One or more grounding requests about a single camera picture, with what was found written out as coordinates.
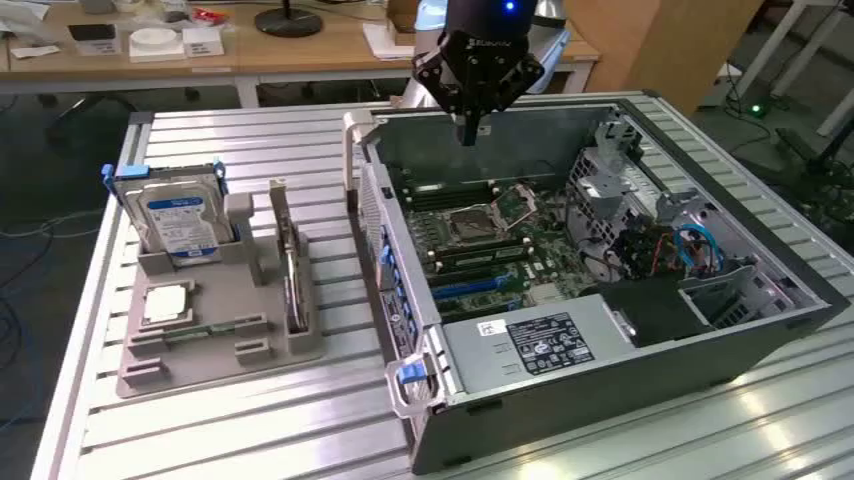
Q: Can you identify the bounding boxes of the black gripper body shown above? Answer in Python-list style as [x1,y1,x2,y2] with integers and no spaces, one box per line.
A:
[436,0,536,116]

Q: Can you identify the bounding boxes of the graphics card with black fan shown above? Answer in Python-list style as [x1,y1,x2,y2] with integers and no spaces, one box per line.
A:
[268,178,315,335]

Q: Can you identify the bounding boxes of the white paper stack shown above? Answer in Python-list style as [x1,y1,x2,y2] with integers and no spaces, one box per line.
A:
[360,21,419,62]

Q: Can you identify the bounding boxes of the brown cardboard box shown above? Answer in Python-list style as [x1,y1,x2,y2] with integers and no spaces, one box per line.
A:
[386,0,423,34]

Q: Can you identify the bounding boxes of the wooden cabinet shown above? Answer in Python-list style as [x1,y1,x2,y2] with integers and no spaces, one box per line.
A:
[566,0,766,115]

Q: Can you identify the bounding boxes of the black round lamp base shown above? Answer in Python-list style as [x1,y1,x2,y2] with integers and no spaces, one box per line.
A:
[253,0,325,39]

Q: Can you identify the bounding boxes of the open socket cover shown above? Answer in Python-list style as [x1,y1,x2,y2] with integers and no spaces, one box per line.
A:
[490,183,539,230]

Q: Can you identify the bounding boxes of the perforated metal drive cage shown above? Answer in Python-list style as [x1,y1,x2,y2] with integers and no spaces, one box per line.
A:
[564,112,702,242]

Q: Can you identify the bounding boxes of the CPU socket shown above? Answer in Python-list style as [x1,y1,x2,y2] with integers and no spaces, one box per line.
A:
[446,204,500,247]

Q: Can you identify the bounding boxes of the small white labelled box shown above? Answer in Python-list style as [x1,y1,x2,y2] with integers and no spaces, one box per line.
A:
[180,26,225,59]

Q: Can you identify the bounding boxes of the RAM stick with white label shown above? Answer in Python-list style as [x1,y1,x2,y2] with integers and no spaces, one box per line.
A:
[435,243,530,267]

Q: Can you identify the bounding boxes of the green motherboard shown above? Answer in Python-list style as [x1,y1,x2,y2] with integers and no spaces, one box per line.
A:
[398,177,606,322]

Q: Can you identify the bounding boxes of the blue slot retainer strip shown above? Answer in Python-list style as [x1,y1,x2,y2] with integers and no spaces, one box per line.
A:
[375,223,420,351]

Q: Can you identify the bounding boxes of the white box with round bowl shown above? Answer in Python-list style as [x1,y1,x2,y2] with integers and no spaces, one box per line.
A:
[127,26,188,64]

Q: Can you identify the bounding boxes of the blue expansion slot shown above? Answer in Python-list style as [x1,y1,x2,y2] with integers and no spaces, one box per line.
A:
[430,278,510,302]

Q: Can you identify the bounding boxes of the silver chipset heat sink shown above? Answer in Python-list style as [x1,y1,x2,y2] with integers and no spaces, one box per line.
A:
[528,285,567,307]

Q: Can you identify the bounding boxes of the black stand legs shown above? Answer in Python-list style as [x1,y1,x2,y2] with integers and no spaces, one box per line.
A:
[771,94,854,212]

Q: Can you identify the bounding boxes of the hard disk in blue caddy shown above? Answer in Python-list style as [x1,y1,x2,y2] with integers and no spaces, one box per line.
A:
[99,158,233,267]

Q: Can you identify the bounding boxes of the white box with black top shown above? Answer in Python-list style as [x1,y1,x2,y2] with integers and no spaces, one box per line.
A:
[65,22,124,58]

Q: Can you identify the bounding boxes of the black office chair base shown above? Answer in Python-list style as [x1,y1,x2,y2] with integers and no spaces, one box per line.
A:
[36,87,201,147]

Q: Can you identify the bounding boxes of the metal disk bay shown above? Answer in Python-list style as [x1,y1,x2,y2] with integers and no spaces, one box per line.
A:
[675,256,799,334]

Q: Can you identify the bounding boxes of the grey parts rack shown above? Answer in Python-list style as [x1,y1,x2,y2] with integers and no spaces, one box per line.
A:
[116,192,328,400]

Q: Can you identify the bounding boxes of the grey power supply unit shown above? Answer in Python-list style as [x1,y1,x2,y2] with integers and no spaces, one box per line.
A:
[438,293,636,396]

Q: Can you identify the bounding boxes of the wooden desk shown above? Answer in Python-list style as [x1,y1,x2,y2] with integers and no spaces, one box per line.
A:
[0,0,602,109]

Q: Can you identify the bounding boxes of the white paper card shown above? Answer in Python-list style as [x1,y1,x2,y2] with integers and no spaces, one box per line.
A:
[8,44,63,60]

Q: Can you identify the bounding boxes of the silver CPU chip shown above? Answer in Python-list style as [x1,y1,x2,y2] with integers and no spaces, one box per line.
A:
[143,285,191,324]

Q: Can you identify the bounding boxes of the green RAM stick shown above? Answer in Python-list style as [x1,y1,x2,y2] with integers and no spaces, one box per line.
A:
[163,323,239,344]

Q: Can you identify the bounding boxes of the open dark grey PC case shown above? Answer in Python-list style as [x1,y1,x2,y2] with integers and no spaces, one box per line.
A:
[340,89,853,476]

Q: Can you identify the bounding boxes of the black wire connector bundle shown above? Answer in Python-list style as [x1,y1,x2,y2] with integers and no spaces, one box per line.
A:
[608,226,676,282]

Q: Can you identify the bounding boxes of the white table frame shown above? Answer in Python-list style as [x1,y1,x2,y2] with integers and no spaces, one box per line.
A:
[731,0,854,137]

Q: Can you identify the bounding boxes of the blue wire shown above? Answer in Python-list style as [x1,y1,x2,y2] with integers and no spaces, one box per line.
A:
[671,223,727,275]

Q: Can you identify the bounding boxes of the white floor cable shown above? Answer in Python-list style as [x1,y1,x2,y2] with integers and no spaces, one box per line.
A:
[0,209,107,240]

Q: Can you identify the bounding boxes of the blue floor cable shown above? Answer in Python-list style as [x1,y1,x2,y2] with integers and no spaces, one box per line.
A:
[0,238,56,432]

